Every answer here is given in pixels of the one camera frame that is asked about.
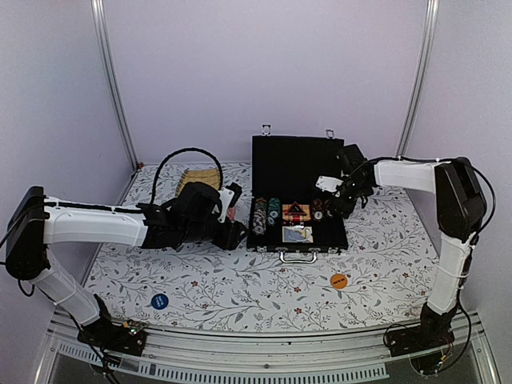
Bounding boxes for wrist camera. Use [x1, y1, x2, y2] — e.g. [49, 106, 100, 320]
[218, 182, 242, 223]
[315, 175, 344, 197]

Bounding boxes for red patterned bowl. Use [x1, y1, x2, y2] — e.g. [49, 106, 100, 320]
[226, 206, 236, 222]

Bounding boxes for green blue chip stack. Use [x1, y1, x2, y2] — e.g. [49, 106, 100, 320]
[267, 198, 282, 226]

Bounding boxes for front aluminium rail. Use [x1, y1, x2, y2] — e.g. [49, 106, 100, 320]
[33, 310, 506, 383]

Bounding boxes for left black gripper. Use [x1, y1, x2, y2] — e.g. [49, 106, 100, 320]
[181, 216, 250, 250]

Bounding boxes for right aluminium frame post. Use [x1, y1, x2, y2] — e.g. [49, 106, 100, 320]
[395, 0, 440, 157]

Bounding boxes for blue playing card deck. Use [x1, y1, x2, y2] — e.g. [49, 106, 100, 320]
[282, 225, 313, 243]

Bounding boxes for woven bamboo tray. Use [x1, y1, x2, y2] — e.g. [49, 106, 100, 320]
[175, 169, 221, 196]

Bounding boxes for left aluminium frame post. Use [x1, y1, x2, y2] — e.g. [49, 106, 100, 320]
[90, 0, 139, 171]

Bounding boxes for aluminium frame post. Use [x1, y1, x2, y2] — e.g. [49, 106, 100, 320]
[90, 0, 139, 171]
[395, 0, 440, 157]

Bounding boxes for black poker set case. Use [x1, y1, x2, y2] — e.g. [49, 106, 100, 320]
[246, 125, 348, 263]

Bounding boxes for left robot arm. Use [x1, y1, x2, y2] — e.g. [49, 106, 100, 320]
[1, 182, 247, 347]

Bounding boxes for blue tan chip stack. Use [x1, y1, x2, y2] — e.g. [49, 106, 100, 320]
[252, 198, 267, 235]

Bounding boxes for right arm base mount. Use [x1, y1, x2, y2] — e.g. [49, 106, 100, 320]
[382, 323, 455, 357]

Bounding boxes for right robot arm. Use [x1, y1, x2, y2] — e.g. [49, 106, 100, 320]
[315, 144, 497, 349]

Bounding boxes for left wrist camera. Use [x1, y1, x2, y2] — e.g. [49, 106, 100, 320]
[218, 182, 242, 223]

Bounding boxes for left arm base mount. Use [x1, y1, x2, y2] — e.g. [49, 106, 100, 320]
[78, 318, 147, 357]

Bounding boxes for black triangular all-in button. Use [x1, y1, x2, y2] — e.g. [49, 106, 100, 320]
[283, 202, 306, 216]

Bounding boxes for orange round button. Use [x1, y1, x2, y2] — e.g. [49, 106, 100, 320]
[330, 274, 348, 290]

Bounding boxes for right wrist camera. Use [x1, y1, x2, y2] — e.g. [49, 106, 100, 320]
[315, 175, 344, 197]

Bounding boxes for blue round button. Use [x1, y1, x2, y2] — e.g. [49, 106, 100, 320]
[150, 294, 169, 310]

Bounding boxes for salmon black chip stack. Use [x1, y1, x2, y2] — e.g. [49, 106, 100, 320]
[311, 198, 325, 221]

